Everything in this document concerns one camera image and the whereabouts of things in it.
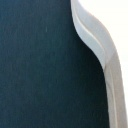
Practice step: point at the cream round plate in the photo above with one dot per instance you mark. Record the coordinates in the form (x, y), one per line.
(94, 34)

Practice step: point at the black table mat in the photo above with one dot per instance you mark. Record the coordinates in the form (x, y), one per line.
(48, 77)

